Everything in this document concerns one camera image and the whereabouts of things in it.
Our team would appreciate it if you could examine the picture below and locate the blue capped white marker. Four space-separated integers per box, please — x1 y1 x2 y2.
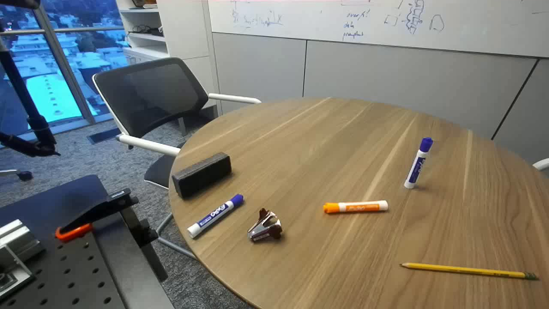
187 194 244 239
404 137 434 189

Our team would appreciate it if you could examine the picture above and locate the orange capped white marker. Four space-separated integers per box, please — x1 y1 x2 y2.
323 200 389 214

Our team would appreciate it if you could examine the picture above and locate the dark red staple remover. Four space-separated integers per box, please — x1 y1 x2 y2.
247 208 283 242

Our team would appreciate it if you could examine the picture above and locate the black whiteboard eraser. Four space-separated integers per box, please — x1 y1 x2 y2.
172 152 232 199

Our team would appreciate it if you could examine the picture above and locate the black mesh office chair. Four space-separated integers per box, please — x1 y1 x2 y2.
92 57 262 261

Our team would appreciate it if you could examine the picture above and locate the whiteboard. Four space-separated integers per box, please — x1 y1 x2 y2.
208 0 549 58

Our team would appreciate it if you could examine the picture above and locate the white shelf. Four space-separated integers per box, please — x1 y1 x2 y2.
116 0 171 65

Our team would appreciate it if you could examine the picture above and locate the yellow pencil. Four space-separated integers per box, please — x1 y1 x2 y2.
400 263 539 281

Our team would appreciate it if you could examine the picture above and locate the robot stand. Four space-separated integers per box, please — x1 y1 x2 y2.
0 174 175 309

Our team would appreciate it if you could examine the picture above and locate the window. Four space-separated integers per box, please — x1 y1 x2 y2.
0 0 130 137

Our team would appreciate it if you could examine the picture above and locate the black clamp with orange handle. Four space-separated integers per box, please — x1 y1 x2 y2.
55 188 159 248

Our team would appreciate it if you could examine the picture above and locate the silver metal bracket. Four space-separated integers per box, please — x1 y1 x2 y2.
0 219 45 300

